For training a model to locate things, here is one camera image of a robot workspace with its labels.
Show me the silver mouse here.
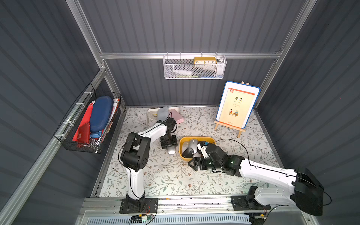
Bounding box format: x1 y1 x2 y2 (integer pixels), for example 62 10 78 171
188 139 198 155
167 146 176 155

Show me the black mouse row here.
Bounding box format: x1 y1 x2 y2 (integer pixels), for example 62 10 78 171
182 148 195 158

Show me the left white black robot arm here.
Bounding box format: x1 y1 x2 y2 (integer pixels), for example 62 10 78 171
120 117 178 201

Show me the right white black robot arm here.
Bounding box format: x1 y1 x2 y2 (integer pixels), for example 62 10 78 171
188 144 324 216

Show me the yellow plastic storage box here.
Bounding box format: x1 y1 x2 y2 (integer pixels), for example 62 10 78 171
179 136 215 162

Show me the pink box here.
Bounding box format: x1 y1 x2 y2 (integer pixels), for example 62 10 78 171
170 109 184 124

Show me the grey pencil case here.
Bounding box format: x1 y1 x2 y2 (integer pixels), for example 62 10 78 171
157 107 169 122

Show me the white tray with tape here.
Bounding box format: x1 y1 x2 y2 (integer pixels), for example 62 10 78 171
147 107 180 127

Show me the wooden easel stand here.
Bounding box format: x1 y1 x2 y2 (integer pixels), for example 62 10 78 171
214 81 250 138

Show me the book on blue board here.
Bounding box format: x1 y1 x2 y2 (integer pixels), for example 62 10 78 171
216 81 261 129

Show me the blue oval case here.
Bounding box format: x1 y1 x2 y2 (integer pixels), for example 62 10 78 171
90 96 113 133

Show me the red folder in basket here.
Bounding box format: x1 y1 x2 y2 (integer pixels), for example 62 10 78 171
72 101 95 144

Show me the yellow clock in basket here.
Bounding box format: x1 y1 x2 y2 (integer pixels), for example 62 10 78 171
194 56 217 65

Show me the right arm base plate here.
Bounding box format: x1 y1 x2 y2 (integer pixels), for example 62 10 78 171
231 195 271 212

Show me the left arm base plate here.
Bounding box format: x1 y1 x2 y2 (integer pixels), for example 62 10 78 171
119 198 158 214

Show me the white wire mesh basket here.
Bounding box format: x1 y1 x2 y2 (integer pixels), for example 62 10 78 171
163 54 227 80

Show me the black wire wall basket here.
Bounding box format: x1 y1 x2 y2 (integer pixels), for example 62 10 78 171
54 84 122 154

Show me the aluminium front rail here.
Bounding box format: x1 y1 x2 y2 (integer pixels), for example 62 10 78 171
81 193 307 216

